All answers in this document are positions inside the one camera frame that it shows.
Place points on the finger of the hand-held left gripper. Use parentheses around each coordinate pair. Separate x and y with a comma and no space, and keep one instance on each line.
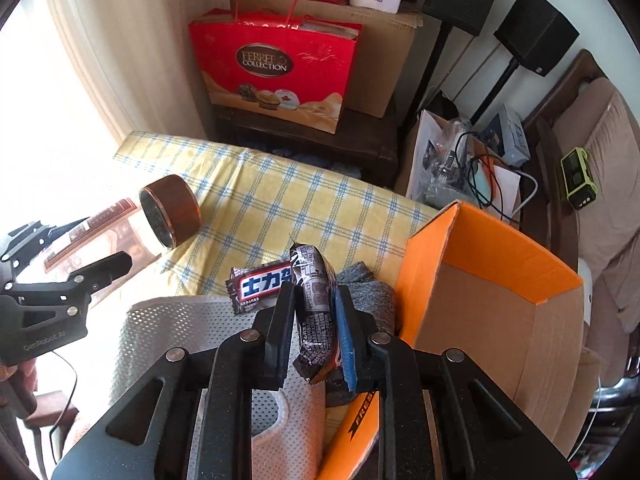
(25,245)
(100,270)

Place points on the dark snack packet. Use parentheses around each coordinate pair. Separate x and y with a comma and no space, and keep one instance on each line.
(315,290)

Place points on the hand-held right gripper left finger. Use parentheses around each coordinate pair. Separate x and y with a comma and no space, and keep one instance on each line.
(282,332)

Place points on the wooden sofa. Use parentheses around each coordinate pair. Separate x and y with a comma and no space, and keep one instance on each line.
(547,160)

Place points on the grey knit sock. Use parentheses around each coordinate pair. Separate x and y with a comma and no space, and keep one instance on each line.
(372,300)

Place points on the chocolate bar packet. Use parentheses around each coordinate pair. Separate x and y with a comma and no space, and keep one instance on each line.
(255,285)

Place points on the yellow checked blanket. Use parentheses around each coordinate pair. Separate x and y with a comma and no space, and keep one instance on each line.
(280,195)

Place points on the person's left hand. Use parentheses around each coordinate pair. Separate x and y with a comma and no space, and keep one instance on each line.
(17,390)

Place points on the beige sofa cushion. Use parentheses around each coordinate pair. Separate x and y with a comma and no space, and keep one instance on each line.
(610,160)

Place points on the orange cardboard box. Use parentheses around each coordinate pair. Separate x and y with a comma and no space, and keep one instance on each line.
(480,320)

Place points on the red gift bag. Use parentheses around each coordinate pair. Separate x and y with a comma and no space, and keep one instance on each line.
(270,65)

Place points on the white paper bag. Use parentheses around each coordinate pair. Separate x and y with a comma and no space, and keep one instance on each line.
(425,160)

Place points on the white mesh cloth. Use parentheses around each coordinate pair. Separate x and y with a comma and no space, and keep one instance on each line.
(165,325)

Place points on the green black portable device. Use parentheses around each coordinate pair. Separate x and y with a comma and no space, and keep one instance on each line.
(577,175)

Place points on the white curtain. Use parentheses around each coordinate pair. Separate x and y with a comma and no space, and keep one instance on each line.
(125,35)

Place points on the dark wooden table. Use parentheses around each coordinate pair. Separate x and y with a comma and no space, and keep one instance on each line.
(365,135)

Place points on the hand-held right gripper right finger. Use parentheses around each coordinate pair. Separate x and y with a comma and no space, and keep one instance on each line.
(346,345)

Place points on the brown cardboard box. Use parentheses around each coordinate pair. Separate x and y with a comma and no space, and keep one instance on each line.
(385,65)

